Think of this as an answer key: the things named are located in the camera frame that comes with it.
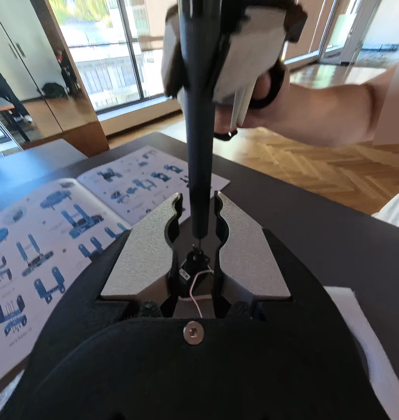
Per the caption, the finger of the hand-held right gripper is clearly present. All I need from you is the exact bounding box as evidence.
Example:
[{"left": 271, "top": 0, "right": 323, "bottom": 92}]
[
  {"left": 215, "top": 7, "right": 288, "bottom": 104},
  {"left": 161, "top": 7, "right": 182, "bottom": 98}
]

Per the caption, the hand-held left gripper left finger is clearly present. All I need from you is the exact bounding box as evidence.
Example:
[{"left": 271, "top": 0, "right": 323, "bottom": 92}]
[{"left": 100, "top": 193, "right": 184, "bottom": 301}]

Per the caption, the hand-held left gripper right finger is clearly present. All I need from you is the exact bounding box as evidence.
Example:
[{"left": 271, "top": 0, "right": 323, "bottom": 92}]
[{"left": 214, "top": 191, "right": 292, "bottom": 302}]

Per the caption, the small black servo motor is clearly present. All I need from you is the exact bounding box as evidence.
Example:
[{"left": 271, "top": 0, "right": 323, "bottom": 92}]
[{"left": 177, "top": 244, "right": 216, "bottom": 318}]

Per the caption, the black screwdriver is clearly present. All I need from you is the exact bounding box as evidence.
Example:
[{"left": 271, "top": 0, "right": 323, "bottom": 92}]
[{"left": 177, "top": 0, "right": 227, "bottom": 251}]

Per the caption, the person's right forearm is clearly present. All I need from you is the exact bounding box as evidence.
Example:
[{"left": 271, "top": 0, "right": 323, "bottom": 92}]
[{"left": 351, "top": 64, "right": 399, "bottom": 145}]

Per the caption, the dark grey desk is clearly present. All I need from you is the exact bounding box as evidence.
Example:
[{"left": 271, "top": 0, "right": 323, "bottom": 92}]
[{"left": 0, "top": 132, "right": 399, "bottom": 420}]

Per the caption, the dark wood-edged desk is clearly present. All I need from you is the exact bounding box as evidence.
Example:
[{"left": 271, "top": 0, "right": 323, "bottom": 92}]
[{"left": 0, "top": 138, "right": 88, "bottom": 217}]

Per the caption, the person's right hand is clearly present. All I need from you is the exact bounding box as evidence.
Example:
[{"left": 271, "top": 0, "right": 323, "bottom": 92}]
[{"left": 215, "top": 70, "right": 352, "bottom": 149}]

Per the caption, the large glass window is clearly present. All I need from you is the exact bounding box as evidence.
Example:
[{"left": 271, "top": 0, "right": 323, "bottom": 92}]
[
  {"left": 318, "top": 0, "right": 399, "bottom": 69},
  {"left": 48, "top": 0, "right": 178, "bottom": 114}
]

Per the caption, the assembly instruction booklet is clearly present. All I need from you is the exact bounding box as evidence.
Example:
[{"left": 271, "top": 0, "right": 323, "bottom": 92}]
[{"left": 0, "top": 146, "right": 231, "bottom": 388}]

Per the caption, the person's white hoodie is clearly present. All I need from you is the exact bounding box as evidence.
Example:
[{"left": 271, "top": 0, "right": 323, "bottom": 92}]
[{"left": 372, "top": 185, "right": 399, "bottom": 232}]

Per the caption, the white cabinet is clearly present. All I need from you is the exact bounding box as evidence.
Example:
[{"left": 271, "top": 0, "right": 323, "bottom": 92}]
[{"left": 0, "top": 0, "right": 67, "bottom": 135}]

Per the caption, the wooden wall cabinet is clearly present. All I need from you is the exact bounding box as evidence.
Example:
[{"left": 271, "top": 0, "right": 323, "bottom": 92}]
[{"left": 30, "top": 0, "right": 109, "bottom": 156}]

